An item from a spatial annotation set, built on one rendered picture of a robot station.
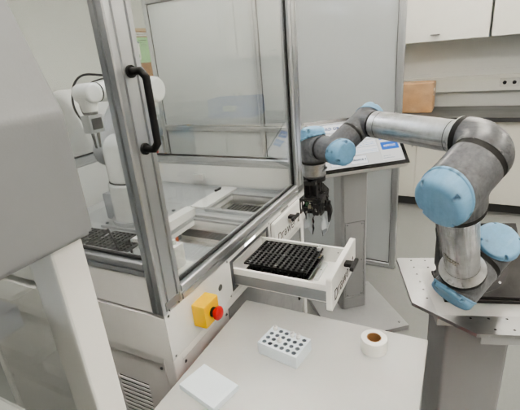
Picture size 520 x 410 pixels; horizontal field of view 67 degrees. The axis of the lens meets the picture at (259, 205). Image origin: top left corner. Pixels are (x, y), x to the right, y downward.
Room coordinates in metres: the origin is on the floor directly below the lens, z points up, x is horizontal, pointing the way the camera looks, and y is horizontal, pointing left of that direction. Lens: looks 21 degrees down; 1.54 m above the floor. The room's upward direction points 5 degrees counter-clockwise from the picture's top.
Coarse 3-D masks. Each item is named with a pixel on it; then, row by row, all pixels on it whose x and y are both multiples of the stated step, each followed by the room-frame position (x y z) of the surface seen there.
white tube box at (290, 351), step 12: (264, 336) 0.90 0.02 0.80; (276, 336) 0.91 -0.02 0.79; (288, 336) 0.90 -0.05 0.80; (300, 336) 0.89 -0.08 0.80; (264, 348) 0.87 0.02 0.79; (276, 348) 0.85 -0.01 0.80; (288, 348) 0.85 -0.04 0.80; (300, 348) 0.84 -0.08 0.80; (288, 360) 0.82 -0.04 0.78; (300, 360) 0.83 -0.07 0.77
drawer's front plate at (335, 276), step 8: (352, 240) 1.20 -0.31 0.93; (344, 248) 1.14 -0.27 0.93; (352, 248) 1.18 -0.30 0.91; (344, 256) 1.09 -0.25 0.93; (336, 264) 1.04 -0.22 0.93; (336, 272) 1.01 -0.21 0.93; (344, 272) 1.09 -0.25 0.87; (328, 280) 0.97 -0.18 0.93; (336, 280) 1.00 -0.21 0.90; (344, 280) 1.09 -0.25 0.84; (328, 288) 0.97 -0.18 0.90; (328, 296) 0.97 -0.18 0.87; (328, 304) 0.97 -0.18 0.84
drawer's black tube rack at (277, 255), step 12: (264, 252) 1.22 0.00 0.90; (276, 252) 1.21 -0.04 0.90; (288, 252) 1.20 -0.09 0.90; (300, 252) 1.20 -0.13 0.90; (252, 264) 1.14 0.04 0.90; (264, 264) 1.13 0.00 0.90; (276, 264) 1.12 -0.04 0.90; (288, 264) 1.12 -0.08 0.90; (300, 264) 1.11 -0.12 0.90; (288, 276) 1.10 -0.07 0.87; (300, 276) 1.09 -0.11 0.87
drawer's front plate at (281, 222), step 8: (296, 200) 1.64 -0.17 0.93; (288, 208) 1.54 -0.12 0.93; (296, 208) 1.60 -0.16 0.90; (280, 216) 1.46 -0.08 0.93; (272, 224) 1.40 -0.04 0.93; (280, 224) 1.44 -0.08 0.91; (288, 224) 1.51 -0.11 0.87; (296, 224) 1.59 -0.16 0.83; (272, 232) 1.39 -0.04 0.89; (288, 232) 1.50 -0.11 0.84
